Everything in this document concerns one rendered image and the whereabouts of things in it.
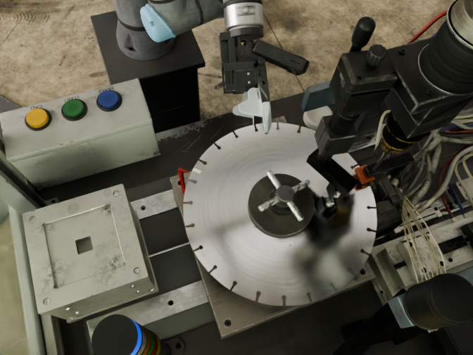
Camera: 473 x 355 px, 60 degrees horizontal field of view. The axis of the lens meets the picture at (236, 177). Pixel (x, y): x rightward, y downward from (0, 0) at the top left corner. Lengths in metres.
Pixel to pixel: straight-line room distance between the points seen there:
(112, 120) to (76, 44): 1.44
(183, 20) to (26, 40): 1.56
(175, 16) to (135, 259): 0.47
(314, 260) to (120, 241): 0.33
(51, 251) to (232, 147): 0.36
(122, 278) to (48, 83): 1.54
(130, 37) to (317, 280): 0.75
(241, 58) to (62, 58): 1.50
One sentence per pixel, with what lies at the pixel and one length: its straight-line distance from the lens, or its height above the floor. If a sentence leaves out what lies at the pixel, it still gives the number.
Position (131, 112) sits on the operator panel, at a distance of 0.86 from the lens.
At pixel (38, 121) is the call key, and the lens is 0.89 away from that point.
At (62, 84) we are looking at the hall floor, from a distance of 2.14.
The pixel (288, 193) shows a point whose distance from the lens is 0.66.
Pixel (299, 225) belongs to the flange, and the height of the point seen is 0.96.
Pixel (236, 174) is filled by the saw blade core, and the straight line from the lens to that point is 0.72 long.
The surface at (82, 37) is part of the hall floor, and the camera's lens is 2.29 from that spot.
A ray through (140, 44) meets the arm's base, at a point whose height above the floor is 0.80.
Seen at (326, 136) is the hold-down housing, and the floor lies 1.12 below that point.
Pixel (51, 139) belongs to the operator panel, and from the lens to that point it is 0.87.
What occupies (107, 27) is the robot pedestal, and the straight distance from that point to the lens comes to 1.23.
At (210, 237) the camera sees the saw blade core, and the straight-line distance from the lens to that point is 0.68.
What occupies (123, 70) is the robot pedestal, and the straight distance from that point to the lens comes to 1.13.
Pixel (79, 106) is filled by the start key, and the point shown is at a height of 0.91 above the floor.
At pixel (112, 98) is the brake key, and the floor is 0.91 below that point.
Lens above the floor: 1.60
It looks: 65 degrees down
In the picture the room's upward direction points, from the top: 6 degrees clockwise
